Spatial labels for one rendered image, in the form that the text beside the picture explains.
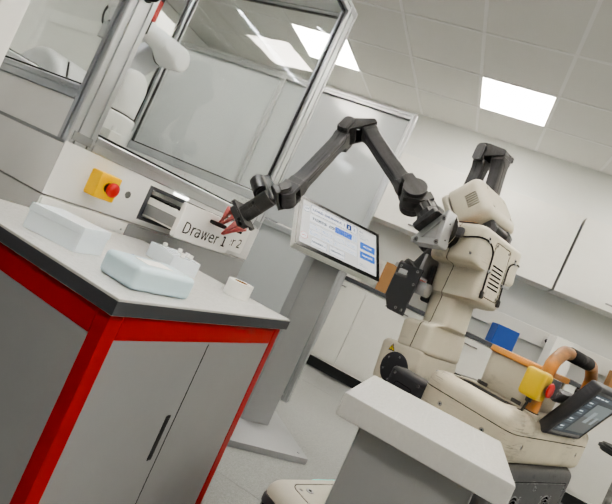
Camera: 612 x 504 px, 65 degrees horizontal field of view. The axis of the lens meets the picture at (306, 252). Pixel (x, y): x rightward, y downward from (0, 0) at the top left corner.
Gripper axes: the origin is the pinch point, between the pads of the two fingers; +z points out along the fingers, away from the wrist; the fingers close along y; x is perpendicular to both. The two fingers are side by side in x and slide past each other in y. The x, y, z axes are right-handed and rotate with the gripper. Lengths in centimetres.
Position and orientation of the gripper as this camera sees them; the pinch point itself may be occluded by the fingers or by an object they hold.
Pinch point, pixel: (222, 228)
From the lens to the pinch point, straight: 161.0
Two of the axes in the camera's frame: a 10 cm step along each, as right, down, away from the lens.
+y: -4.0, -8.4, 3.5
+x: -3.8, -2.0, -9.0
